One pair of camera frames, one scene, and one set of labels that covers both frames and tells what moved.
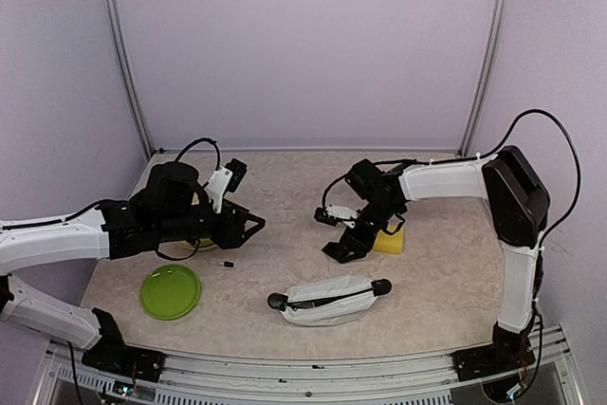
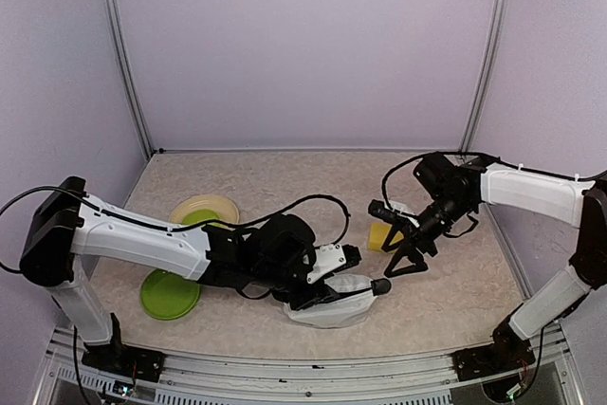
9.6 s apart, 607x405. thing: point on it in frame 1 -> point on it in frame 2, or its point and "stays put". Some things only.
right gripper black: x=362 y=244 -> x=390 y=268
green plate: x=170 y=292 stays put
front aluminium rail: x=220 y=379 stays put
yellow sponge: x=390 y=244 stays put
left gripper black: x=230 y=235 -> x=321 y=293
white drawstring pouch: x=328 y=301 stays put
